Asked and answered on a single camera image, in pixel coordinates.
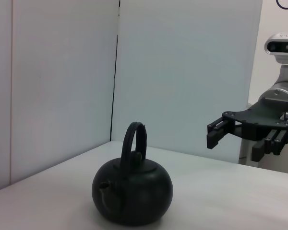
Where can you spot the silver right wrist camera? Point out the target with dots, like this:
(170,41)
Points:
(280,48)

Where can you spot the black round teapot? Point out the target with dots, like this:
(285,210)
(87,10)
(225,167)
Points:
(139,191)

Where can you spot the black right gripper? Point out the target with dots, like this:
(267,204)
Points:
(259,117)

